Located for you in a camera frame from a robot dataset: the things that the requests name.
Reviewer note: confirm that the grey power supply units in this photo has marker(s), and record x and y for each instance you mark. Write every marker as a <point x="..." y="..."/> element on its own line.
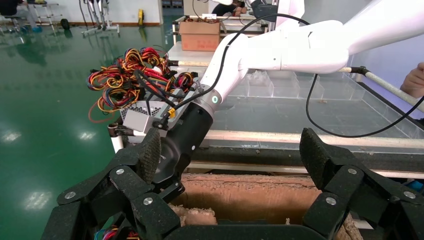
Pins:
<point x="142" y="122"/>

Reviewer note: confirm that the brown cardboard carton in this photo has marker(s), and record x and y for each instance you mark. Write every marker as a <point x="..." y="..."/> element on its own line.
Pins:
<point x="198" y="36"/>

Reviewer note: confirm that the operator bare hand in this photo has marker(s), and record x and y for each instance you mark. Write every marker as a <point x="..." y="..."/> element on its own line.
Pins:
<point x="414" y="82"/>

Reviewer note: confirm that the person in black shirt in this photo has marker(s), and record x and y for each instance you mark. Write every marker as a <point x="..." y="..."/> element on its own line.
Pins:
<point x="222" y="8"/>

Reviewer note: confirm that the yellow wall object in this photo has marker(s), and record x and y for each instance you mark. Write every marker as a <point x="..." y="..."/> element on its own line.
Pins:
<point x="141" y="16"/>

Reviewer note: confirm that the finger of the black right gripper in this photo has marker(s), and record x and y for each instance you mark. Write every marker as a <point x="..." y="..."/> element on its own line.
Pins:
<point x="174" y="192"/>

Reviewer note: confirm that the seated person in dark clothes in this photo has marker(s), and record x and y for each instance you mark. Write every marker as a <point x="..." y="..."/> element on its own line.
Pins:
<point x="10" y="6"/>

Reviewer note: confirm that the worn brown cardboard box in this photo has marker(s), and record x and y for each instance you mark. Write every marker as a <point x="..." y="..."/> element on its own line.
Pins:
<point x="248" y="198"/>

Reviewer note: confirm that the short white tube post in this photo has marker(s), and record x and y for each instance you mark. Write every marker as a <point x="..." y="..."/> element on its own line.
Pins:
<point x="117" y="144"/>

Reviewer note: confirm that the white work table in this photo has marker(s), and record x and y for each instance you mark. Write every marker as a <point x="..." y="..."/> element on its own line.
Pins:
<point x="188" y="54"/>

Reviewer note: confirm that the frayed cardboard divider insert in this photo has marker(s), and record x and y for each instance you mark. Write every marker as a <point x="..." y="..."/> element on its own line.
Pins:
<point x="195" y="215"/>

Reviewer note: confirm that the black table edge strip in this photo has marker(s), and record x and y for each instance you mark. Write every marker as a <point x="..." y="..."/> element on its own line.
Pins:
<point x="265" y="157"/>

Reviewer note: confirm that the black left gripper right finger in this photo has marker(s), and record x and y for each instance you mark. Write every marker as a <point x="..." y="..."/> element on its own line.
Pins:
<point x="351" y="192"/>

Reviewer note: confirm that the clear acrylic divider tray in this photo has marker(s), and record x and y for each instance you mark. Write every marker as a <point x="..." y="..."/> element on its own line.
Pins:
<point x="285" y="89"/>

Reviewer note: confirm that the black tube joint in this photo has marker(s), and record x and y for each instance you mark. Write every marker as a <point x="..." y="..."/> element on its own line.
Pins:
<point x="114" y="130"/>
<point x="359" y="70"/>

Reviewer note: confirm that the white wheeled equipment stand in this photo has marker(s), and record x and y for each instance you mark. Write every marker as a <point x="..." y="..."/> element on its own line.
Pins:
<point x="102" y="29"/>

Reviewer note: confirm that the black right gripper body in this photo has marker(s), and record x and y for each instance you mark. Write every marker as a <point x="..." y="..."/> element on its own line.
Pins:
<point x="188" y="136"/>

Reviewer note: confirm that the black round object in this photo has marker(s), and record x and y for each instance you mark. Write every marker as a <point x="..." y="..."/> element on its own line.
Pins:
<point x="65" y="24"/>

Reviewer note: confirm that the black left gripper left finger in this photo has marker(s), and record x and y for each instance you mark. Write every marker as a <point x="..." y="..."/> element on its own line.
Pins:
<point x="132" y="185"/>

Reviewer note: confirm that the silver mesh power supply unit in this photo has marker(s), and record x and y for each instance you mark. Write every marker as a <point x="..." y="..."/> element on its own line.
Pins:
<point x="130" y="106"/>
<point x="158" y="107"/>

